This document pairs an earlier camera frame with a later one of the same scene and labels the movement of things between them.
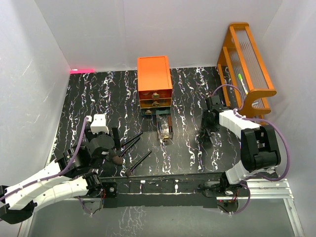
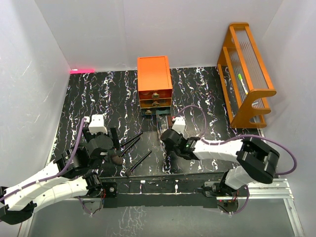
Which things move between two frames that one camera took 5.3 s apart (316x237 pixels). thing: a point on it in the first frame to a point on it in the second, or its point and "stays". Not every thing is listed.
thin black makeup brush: x=132 y=138 stays
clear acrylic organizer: x=148 y=111 stays
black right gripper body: x=207 y=123 to x=168 y=148
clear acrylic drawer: x=166 y=93 stays
